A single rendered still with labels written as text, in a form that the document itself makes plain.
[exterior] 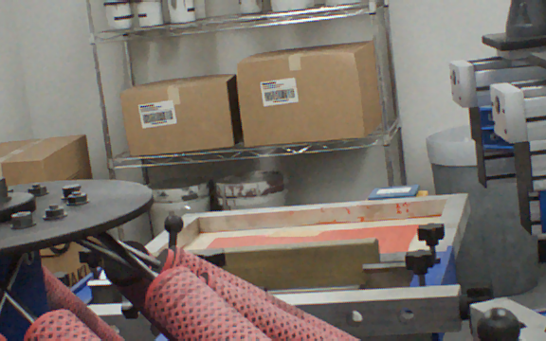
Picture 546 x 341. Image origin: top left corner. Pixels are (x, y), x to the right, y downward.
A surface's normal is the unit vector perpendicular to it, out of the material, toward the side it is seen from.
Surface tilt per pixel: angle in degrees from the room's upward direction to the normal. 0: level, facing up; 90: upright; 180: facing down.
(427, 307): 90
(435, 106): 90
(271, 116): 90
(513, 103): 90
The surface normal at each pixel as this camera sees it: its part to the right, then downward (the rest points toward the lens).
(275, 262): -0.22, 0.20
